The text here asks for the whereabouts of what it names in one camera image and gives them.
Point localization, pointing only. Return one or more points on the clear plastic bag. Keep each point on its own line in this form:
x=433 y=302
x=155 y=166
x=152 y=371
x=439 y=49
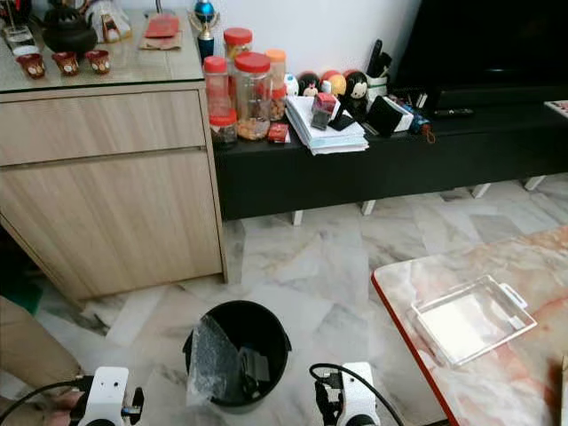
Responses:
x=213 y=359

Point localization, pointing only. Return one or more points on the black round rubbish bin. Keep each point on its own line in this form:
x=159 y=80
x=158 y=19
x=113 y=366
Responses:
x=266 y=328

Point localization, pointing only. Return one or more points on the person bare foot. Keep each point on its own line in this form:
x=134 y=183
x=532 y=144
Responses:
x=64 y=406

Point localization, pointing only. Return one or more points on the person leg in khaki trousers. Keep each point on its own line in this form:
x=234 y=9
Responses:
x=31 y=355

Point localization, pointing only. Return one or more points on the flat black packaging piece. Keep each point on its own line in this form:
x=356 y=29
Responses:
x=254 y=370

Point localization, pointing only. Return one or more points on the clear plastic tray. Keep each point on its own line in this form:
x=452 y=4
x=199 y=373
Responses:
x=470 y=319

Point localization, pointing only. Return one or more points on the light wooden cabinet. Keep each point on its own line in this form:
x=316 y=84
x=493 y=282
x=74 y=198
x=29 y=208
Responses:
x=106 y=200

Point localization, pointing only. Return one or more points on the black TV cabinet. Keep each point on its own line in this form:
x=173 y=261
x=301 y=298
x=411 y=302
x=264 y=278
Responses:
x=390 y=169

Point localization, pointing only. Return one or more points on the white paper stack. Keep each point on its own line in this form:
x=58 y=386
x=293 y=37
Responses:
x=324 y=140

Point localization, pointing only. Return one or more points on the small red box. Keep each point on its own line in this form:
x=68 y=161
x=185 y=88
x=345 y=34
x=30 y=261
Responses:
x=278 y=133

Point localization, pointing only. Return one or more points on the black square case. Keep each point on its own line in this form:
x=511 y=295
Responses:
x=389 y=115

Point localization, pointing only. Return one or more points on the keys with blue fob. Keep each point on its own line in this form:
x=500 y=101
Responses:
x=422 y=122

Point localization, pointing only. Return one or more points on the black haired round doll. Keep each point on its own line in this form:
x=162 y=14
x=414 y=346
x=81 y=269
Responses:
x=356 y=89

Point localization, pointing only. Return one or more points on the black remote control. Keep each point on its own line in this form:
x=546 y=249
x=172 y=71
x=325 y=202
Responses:
x=453 y=113

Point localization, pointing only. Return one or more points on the wide red lid nut jar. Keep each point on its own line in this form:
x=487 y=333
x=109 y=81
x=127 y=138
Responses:
x=253 y=93

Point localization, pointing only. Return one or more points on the black and white round doll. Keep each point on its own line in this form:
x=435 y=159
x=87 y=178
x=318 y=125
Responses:
x=307 y=83

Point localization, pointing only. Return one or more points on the red and yellow round doll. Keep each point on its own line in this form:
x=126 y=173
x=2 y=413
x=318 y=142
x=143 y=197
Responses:
x=332 y=82

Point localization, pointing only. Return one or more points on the tall narrow red lid jar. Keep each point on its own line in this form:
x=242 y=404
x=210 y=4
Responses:
x=216 y=93

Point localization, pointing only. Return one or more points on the white cup with black remotes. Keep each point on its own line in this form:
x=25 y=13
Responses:
x=376 y=71

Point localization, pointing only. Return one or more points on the orange lid plastic jar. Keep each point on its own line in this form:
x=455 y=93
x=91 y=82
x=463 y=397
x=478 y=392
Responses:
x=278 y=71

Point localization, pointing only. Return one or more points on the small red tea cup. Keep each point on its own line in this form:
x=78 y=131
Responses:
x=65 y=64
x=98 y=62
x=31 y=66

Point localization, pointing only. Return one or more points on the clear glass cup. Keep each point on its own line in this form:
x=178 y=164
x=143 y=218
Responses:
x=19 y=40

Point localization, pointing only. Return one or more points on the black iron teapot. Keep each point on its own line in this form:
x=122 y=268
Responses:
x=69 y=33

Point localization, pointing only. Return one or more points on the red and white booklet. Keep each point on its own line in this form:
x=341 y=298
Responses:
x=557 y=108

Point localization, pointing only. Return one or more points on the short red lid jar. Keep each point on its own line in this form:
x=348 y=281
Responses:
x=238 y=39

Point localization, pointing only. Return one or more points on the clear wrapped ornament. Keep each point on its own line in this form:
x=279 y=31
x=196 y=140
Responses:
x=114 y=22

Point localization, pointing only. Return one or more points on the red packet on stand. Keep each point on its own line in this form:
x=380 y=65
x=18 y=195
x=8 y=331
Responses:
x=161 y=29

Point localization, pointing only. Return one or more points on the black television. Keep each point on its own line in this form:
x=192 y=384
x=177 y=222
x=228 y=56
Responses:
x=488 y=35

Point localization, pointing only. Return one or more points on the blue and gold trophy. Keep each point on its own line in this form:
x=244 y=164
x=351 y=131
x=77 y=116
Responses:
x=206 y=16

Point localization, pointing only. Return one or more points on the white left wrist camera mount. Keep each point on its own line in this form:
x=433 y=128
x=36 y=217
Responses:
x=106 y=397

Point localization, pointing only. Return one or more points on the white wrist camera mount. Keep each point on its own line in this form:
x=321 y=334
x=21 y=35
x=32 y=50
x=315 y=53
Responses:
x=106 y=397
x=360 y=395

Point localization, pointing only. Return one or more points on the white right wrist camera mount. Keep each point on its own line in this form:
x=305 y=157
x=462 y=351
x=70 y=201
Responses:
x=360 y=395

